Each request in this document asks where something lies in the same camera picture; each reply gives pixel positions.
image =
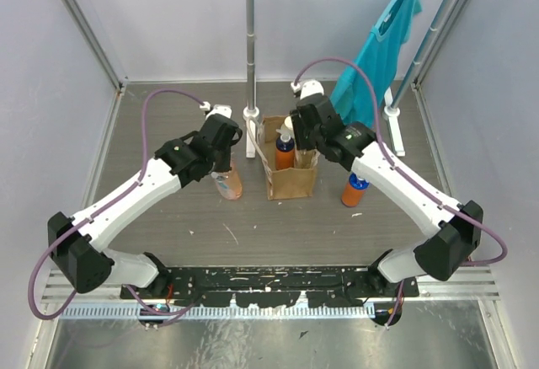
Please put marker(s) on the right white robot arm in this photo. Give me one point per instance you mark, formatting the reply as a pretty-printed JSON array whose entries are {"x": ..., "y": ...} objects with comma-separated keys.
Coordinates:
[{"x": 450, "y": 237}]

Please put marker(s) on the green bottle cream cap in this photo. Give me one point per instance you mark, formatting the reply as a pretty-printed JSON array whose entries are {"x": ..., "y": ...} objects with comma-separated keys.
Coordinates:
[{"x": 287, "y": 125}]

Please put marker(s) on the aluminium frame rail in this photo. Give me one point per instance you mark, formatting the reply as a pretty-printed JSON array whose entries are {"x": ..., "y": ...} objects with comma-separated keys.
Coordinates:
[{"x": 468, "y": 284}]

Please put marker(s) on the teal t-shirt on hanger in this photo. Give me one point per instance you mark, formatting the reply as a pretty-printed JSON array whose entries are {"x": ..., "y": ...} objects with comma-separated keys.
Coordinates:
[{"x": 378, "y": 59}]

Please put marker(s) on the amber bottle white cap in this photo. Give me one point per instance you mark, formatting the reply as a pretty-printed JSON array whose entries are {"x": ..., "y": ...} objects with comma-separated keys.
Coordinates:
[{"x": 305, "y": 159}]

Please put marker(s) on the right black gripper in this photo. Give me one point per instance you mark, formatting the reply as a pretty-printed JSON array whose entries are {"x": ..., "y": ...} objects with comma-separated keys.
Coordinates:
[{"x": 298, "y": 125}]

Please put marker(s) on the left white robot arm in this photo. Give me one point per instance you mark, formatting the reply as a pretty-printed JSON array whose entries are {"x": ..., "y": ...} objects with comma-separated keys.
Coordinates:
[{"x": 84, "y": 255}]

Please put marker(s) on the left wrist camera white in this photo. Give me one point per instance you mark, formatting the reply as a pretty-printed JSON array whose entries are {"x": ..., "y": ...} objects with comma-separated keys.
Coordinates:
[{"x": 216, "y": 109}]

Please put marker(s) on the white metal clothes rack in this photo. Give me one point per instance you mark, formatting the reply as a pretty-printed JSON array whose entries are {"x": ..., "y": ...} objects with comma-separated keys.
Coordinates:
[{"x": 391, "y": 112}]

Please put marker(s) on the blue pump bottle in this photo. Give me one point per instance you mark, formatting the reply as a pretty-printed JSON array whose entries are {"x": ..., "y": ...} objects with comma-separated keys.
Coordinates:
[{"x": 285, "y": 147}]

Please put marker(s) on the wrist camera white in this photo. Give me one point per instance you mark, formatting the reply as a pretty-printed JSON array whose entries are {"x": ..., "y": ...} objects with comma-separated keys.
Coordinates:
[
  {"x": 306, "y": 88},
  {"x": 216, "y": 109}
]

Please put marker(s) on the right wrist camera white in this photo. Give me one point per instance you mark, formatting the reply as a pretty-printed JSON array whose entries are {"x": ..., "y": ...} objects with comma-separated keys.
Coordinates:
[{"x": 306, "y": 88}]

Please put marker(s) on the brown canvas tote bag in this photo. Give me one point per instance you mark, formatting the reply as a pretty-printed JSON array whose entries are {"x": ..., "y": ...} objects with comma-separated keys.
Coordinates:
[{"x": 284, "y": 184}]

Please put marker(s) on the pink cap clear bottle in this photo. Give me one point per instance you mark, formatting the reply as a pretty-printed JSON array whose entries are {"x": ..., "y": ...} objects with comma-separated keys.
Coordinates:
[{"x": 229, "y": 184}]

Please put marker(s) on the orange bottle blue cap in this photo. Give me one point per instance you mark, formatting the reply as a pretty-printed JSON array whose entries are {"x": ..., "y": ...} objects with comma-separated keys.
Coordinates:
[{"x": 354, "y": 190}]

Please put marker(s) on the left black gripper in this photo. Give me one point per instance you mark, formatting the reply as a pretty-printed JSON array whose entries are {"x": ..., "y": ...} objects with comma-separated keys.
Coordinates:
[{"x": 224, "y": 146}]

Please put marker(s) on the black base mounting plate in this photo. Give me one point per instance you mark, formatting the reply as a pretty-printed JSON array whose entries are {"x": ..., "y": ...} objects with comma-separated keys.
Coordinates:
[{"x": 271, "y": 287}]

